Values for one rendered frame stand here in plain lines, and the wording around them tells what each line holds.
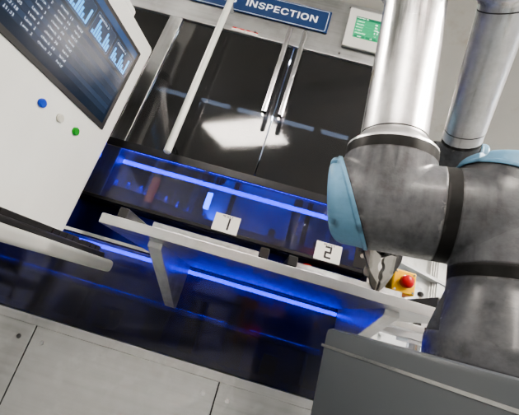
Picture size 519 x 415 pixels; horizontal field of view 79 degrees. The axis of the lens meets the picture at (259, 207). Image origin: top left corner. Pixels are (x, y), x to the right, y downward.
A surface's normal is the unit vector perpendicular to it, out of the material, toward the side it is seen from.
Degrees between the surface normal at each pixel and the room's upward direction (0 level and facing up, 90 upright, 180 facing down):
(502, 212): 101
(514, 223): 94
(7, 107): 90
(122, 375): 90
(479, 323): 72
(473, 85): 145
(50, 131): 90
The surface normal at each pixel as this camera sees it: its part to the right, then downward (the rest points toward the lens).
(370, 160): -0.59, -0.28
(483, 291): -0.66, -0.66
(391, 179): -0.26, -0.26
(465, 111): -0.73, 0.54
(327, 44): 0.04, -0.31
